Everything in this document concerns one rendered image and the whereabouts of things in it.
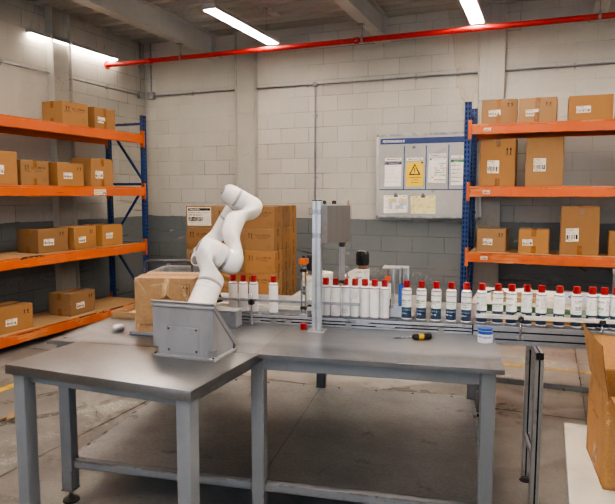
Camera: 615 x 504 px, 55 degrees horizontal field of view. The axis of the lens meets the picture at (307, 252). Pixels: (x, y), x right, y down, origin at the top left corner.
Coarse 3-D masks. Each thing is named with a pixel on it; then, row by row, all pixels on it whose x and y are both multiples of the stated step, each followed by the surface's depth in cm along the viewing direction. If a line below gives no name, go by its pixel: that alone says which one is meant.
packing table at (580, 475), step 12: (564, 432) 189; (576, 432) 189; (564, 444) 185; (576, 444) 180; (576, 456) 172; (588, 456) 172; (576, 468) 164; (588, 468) 164; (576, 480) 157; (588, 480) 157; (576, 492) 151; (588, 492) 151; (600, 492) 151; (612, 492) 151
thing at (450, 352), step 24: (456, 312) 355; (72, 336) 293; (96, 336) 294; (120, 336) 294; (144, 336) 294; (240, 336) 294; (264, 336) 294; (288, 336) 294; (312, 336) 294; (336, 336) 294; (360, 336) 294; (384, 336) 295; (408, 336) 295; (432, 336) 295; (456, 336) 295; (312, 360) 256; (336, 360) 254; (360, 360) 252; (384, 360) 252; (408, 360) 252; (432, 360) 252; (456, 360) 252; (480, 360) 252
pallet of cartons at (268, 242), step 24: (192, 216) 684; (216, 216) 676; (264, 216) 660; (288, 216) 703; (192, 240) 687; (240, 240) 670; (264, 240) 662; (288, 240) 706; (264, 264) 665; (288, 264) 710; (264, 288) 668; (288, 288) 712
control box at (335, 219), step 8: (328, 208) 297; (336, 208) 301; (344, 208) 304; (328, 216) 297; (336, 216) 301; (344, 216) 305; (328, 224) 298; (336, 224) 301; (344, 224) 305; (328, 232) 298; (336, 232) 302; (344, 232) 306; (328, 240) 298; (336, 240) 302; (344, 240) 306
